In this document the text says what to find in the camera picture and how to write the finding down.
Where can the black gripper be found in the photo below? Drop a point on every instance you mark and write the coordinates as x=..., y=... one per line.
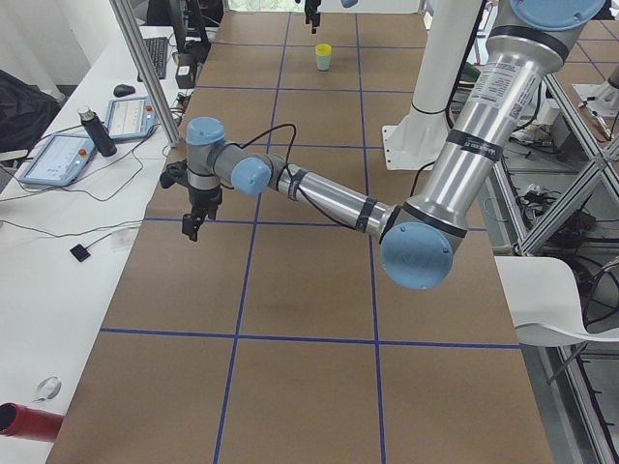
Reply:
x=203, y=197
x=311, y=8

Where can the yellow plastic cup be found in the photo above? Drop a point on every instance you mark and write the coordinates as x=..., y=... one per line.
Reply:
x=323, y=49

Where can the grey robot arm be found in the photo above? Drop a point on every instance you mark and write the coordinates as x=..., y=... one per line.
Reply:
x=419, y=237

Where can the light green plastic cup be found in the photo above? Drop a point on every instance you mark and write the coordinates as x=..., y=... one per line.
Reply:
x=323, y=62

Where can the small black square device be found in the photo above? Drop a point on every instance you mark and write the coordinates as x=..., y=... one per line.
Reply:
x=80, y=252

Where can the far blue teach pendant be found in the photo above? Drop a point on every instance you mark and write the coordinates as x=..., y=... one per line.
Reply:
x=130, y=118

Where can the blue teach pendant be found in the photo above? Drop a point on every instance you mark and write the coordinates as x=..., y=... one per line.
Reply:
x=61, y=160
x=130, y=118

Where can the black water bottle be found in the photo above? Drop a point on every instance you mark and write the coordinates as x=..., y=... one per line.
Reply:
x=97, y=131

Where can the black box on desk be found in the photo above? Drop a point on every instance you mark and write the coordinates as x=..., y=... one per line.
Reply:
x=186, y=70

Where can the near blue teach pendant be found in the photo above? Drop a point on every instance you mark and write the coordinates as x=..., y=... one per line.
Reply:
x=61, y=160

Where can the black computer mouse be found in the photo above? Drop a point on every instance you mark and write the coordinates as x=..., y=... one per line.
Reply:
x=122, y=90

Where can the black keyboard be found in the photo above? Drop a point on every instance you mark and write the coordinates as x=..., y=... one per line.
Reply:
x=157, y=49

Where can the clear tape roll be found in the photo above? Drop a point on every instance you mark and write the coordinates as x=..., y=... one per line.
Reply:
x=47, y=389

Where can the red cylinder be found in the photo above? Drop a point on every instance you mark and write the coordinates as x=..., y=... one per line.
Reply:
x=26, y=423

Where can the white plastic chair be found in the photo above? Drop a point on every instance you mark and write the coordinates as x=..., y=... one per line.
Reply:
x=544, y=303

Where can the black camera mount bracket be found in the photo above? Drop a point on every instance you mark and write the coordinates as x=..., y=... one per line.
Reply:
x=175, y=173

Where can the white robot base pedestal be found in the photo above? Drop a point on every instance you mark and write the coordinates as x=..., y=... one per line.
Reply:
x=425, y=72

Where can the aluminium frame post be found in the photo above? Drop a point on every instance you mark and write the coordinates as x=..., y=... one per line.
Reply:
x=146, y=70

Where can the aluminium frame rack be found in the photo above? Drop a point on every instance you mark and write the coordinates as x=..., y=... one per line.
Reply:
x=555, y=194

